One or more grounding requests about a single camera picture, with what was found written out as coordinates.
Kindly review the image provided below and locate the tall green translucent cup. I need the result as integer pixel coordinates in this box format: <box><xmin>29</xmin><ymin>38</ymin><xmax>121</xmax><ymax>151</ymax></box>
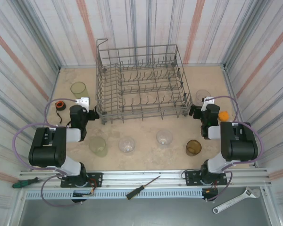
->
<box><xmin>70</xmin><ymin>81</ymin><xmax>89</xmax><ymax>99</ymax></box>

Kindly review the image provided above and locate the pale green plastic cup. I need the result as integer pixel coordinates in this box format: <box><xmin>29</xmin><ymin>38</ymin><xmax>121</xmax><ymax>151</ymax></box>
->
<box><xmin>89</xmin><ymin>137</ymin><xmax>108</xmax><ymax>158</ymax></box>

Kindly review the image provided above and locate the amber plastic cup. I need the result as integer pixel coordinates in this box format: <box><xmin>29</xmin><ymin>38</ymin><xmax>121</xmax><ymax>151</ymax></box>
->
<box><xmin>185</xmin><ymin>139</ymin><xmax>202</xmax><ymax>156</ymax></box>

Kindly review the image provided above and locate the black device beside table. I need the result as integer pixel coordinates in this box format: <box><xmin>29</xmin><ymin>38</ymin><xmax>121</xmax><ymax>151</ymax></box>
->
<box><xmin>184</xmin><ymin>169</ymin><xmax>228</xmax><ymax>186</ymax></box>

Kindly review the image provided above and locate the silver adjustable wrench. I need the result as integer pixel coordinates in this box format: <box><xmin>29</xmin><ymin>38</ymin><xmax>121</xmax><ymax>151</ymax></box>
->
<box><xmin>213</xmin><ymin>186</ymin><xmax>260</xmax><ymax>214</ymax></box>

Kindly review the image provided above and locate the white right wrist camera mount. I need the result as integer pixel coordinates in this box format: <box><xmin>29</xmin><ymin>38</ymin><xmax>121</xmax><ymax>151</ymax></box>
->
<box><xmin>201</xmin><ymin>96</ymin><xmax>215</xmax><ymax>111</ymax></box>

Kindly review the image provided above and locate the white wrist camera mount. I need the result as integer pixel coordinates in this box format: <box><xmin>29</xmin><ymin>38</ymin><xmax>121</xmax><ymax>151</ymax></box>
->
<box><xmin>201</xmin><ymin>96</ymin><xmax>215</xmax><ymax>111</ymax></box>
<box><xmin>75</xmin><ymin>97</ymin><xmax>90</xmax><ymax>110</ymax></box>

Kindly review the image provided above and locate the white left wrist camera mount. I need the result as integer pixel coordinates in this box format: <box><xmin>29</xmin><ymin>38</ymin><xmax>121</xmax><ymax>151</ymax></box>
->
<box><xmin>75</xmin><ymin>97</ymin><xmax>90</xmax><ymax>110</ymax></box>

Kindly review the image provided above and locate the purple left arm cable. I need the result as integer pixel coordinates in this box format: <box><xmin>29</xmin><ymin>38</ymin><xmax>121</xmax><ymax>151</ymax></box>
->
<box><xmin>12</xmin><ymin>97</ymin><xmax>83</xmax><ymax>208</ymax></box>

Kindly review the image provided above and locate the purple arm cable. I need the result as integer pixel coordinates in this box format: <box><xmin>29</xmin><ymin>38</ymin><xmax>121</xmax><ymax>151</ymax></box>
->
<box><xmin>12</xmin><ymin>97</ymin><xmax>83</xmax><ymax>208</ymax></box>
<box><xmin>206</xmin><ymin>95</ymin><xmax>265</xmax><ymax>202</ymax></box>

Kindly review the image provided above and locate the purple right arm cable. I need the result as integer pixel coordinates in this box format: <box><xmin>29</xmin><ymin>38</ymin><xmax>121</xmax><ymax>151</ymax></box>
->
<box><xmin>206</xmin><ymin>95</ymin><xmax>265</xmax><ymax>202</ymax></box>

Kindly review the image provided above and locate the grey wire dish rack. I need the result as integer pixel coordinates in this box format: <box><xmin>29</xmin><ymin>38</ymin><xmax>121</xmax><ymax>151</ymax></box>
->
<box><xmin>95</xmin><ymin>39</ymin><xmax>193</xmax><ymax>125</ymax></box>

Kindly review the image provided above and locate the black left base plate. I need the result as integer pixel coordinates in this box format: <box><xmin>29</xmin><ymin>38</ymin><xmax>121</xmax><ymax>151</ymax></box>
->
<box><xmin>60</xmin><ymin>172</ymin><xmax>103</xmax><ymax>188</ymax></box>

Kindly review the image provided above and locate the white slotted cable duct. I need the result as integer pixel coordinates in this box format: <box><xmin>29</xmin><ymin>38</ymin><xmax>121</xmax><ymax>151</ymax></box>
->
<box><xmin>25</xmin><ymin>189</ymin><xmax>205</xmax><ymax>200</ymax></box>

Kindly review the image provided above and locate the aluminium mounting rail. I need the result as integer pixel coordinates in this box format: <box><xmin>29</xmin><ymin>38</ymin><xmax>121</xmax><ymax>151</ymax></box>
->
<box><xmin>18</xmin><ymin>167</ymin><xmax>273</xmax><ymax>189</ymax></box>

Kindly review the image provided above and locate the black connector with orange wires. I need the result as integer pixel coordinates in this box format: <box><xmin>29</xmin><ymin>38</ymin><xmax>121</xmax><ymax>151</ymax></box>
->
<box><xmin>202</xmin><ymin>187</ymin><xmax>219</xmax><ymax>202</ymax></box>
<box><xmin>72</xmin><ymin>191</ymin><xmax>95</xmax><ymax>203</ymax></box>

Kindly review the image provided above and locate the black-handled screwdriver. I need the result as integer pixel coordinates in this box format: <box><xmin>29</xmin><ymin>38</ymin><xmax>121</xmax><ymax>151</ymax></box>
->
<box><xmin>126</xmin><ymin>175</ymin><xmax>161</xmax><ymax>201</ymax></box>

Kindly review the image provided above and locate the green-handled screwdriver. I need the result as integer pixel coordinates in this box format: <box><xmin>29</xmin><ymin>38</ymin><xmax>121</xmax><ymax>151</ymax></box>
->
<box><xmin>12</xmin><ymin>177</ymin><xmax>42</xmax><ymax>189</ymax></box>

